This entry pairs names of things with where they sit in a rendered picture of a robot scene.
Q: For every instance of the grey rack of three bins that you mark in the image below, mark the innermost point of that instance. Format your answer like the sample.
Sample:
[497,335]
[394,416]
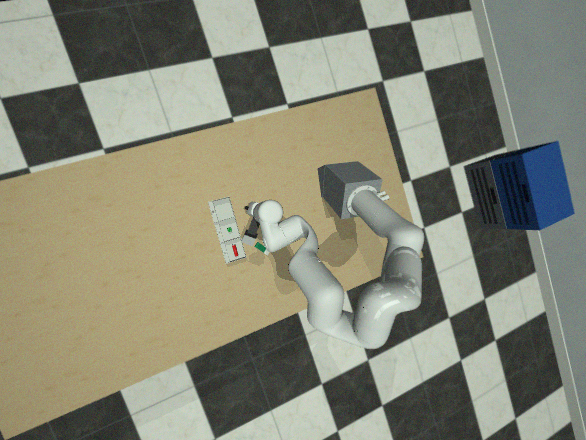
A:
[222,209]

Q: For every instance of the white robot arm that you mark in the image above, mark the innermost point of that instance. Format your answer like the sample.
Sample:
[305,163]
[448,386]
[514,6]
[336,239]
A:
[379,303]

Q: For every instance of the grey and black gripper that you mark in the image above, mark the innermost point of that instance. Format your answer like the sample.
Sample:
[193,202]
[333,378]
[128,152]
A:
[250,208]

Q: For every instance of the green and white eraser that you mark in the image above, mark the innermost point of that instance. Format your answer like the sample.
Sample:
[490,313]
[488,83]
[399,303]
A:
[262,248]

